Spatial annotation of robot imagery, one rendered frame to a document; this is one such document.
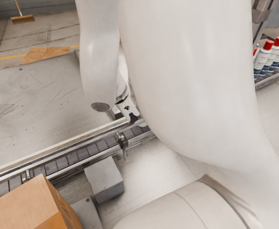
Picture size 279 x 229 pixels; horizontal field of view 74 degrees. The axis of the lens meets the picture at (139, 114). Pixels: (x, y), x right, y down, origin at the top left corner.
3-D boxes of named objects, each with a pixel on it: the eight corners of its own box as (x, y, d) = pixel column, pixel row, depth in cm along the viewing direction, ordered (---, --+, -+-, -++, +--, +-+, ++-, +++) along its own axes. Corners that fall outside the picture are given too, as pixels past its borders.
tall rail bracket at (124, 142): (122, 148, 77) (119, 122, 65) (130, 162, 72) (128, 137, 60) (115, 151, 76) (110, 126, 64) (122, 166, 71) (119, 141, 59)
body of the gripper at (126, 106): (133, 95, 57) (143, 114, 66) (119, 77, 63) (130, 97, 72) (112, 108, 57) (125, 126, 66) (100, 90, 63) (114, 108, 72)
